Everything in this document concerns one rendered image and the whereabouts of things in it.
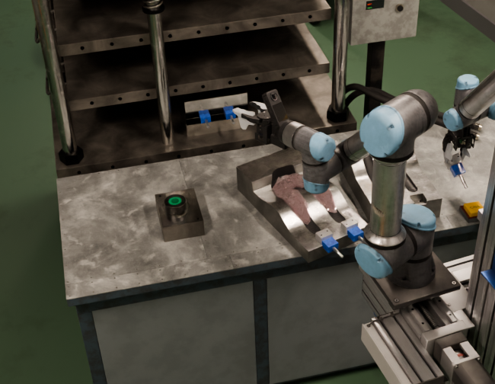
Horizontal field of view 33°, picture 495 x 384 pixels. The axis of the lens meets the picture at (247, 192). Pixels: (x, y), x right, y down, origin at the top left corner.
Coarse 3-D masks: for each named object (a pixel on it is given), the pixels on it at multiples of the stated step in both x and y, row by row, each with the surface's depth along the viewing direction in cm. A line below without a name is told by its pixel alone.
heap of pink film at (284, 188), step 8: (288, 176) 314; (296, 176) 313; (280, 184) 310; (288, 184) 309; (296, 184) 311; (280, 192) 307; (288, 192) 306; (296, 192) 302; (328, 192) 304; (288, 200) 300; (296, 200) 300; (304, 200) 300; (320, 200) 303; (328, 200) 302; (296, 208) 299; (304, 208) 298; (328, 208) 302; (336, 208) 302; (304, 216) 297
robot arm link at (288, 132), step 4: (288, 124) 239; (292, 124) 239; (296, 124) 238; (300, 124) 239; (284, 128) 240; (288, 128) 238; (292, 128) 238; (296, 128) 237; (284, 132) 239; (288, 132) 238; (292, 132) 237; (284, 136) 239; (288, 136) 238; (284, 140) 240; (288, 140) 238; (288, 144) 239; (292, 148) 239
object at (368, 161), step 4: (368, 156) 319; (364, 160) 318; (368, 160) 318; (372, 160) 318; (364, 164) 317; (368, 164) 318; (372, 164) 317; (368, 168) 317; (372, 168) 317; (368, 172) 316; (408, 176) 313; (408, 180) 312; (408, 184) 310; (412, 184) 309; (408, 188) 308; (412, 188) 308; (416, 188) 307
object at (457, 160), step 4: (452, 156) 310; (456, 156) 310; (460, 156) 310; (452, 160) 309; (456, 160) 309; (460, 160) 309; (448, 164) 311; (452, 164) 309; (456, 164) 310; (460, 164) 310; (448, 168) 313; (452, 168) 310; (456, 168) 310; (460, 168) 310; (464, 168) 310; (452, 172) 311; (456, 172) 309; (460, 172) 309; (464, 172) 309; (456, 176) 310; (460, 176) 310; (464, 180) 309; (464, 184) 309
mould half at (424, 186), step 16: (336, 144) 336; (416, 160) 319; (352, 176) 318; (368, 176) 314; (416, 176) 313; (368, 192) 306; (416, 192) 305; (432, 192) 304; (368, 208) 304; (432, 208) 303
